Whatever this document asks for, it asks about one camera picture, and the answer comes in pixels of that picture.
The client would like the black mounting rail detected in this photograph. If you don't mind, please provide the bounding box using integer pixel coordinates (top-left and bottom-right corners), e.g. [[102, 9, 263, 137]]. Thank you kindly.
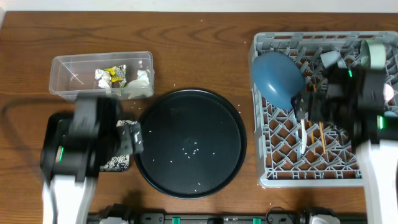
[[86, 212, 368, 224]]

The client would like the light blue saucer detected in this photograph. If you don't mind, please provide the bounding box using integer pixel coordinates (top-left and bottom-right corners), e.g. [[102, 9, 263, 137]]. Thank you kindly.
[[320, 51, 347, 68]]

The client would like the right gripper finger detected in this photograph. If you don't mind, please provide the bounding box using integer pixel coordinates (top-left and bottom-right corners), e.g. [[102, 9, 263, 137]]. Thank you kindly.
[[310, 91, 326, 122], [291, 91, 311, 120]]

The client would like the light blue plastic knife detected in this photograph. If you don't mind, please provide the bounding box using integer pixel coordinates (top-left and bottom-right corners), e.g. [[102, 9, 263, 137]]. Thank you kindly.
[[292, 114, 300, 142]]

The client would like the silver white napkin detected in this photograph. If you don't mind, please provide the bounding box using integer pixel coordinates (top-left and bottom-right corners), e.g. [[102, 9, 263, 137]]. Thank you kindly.
[[95, 69, 112, 90]]

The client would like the spilled rice pile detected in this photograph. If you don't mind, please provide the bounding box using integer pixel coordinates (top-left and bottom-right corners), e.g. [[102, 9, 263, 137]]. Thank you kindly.
[[99, 120, 137, 172]]

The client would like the round black serving tray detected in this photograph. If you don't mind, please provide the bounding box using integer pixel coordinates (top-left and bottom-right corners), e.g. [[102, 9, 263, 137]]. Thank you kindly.
[[134, 89, 247, 199]]

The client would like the yellow green snack wrapper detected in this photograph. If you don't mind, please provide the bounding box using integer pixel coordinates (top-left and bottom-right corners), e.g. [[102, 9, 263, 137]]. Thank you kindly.
[[105, 65, 127, 85]]

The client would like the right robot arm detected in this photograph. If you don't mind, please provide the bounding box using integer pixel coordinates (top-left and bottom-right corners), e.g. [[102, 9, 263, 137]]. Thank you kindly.
[[292, 67, 397, 223]]

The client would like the grey dishwasher rack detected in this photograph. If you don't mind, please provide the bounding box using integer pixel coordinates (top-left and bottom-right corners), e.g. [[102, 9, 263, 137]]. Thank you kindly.
[[248, 31, 397, 188]]

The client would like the white tissue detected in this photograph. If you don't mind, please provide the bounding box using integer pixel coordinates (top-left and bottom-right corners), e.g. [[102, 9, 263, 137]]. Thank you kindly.
[[124, 69, 154, 99]]

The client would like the pink cup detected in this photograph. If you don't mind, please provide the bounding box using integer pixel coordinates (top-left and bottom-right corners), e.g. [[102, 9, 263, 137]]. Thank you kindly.
[[383, 83, 394, 103]]

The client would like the mint green bowl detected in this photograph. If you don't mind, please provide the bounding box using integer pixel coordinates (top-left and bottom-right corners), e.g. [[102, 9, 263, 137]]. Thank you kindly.
[[360, 40, 386, 69]]

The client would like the clear plastic bin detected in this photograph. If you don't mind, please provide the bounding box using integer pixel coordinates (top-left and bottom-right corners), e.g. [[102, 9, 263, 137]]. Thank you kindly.
[[49, 51, 155, 101]]

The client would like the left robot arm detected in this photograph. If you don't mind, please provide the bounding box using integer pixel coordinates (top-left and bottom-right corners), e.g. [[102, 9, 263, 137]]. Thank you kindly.
[[40, 96, 144, 223]]

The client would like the wooden chopstick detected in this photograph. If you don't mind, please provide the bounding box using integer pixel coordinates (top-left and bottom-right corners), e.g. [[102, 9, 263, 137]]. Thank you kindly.
[[308, 121, 316, 155], [313, 84, 326, 155]]

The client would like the white plastic knife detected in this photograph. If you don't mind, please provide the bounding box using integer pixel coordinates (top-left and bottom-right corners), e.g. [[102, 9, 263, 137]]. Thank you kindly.
[[300, 119, 307, 155]]

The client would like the black rectangular tray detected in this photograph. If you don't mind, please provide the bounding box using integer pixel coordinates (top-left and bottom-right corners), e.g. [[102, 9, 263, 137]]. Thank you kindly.
[[40, 113, 130, 172]]

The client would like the dark blue plate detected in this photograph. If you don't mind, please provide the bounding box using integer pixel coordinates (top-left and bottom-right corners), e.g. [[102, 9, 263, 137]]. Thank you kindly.
[[252, 52, 305, 110]]

